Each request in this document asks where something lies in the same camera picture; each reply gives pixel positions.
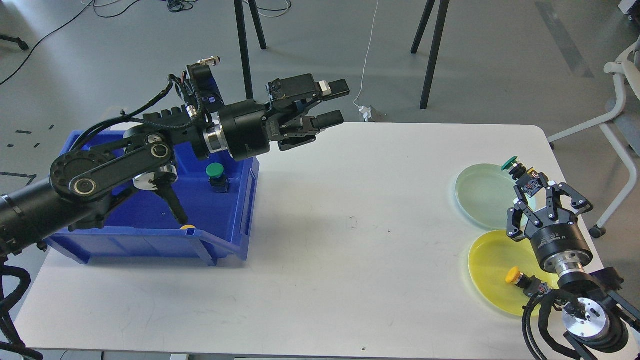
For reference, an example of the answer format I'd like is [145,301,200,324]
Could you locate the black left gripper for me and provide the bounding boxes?
[210,74,350,162]

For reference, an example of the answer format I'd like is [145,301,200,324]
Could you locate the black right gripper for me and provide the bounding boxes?
[506,182,594,274]

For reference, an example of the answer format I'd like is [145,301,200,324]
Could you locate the green push button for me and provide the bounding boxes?
[205,162,230,194]
[501,156,543,198]

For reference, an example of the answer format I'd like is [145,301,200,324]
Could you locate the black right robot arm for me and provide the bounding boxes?
[505,175,639,360]

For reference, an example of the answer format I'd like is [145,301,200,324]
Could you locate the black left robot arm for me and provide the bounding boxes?
[1,56,350,360]

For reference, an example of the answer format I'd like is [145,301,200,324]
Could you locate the light green plate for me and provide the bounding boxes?
[454,163,517,230]

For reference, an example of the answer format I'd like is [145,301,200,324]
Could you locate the yellow plate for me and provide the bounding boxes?
[467,230,559,317]

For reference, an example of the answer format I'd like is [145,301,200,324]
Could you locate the white power adapter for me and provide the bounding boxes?
[358,105,387,123]

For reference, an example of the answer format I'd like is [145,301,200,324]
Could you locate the blue plastic bin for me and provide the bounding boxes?
[46,143,259,266]

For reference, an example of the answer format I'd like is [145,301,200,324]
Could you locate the black tripod legs left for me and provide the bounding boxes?
[233,0,267,100]

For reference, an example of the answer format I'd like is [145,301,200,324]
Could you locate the black tripod legs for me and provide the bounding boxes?
[233,0,267,100]
[410,0,450,110]

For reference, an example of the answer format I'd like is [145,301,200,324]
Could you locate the black tripod legs right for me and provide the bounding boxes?
[410,0,450,110]

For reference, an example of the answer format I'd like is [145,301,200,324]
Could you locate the white cable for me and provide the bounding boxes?
[353,0,381,108]

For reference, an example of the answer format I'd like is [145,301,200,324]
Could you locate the black floor cable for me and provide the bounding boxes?
[0,0,141,86]

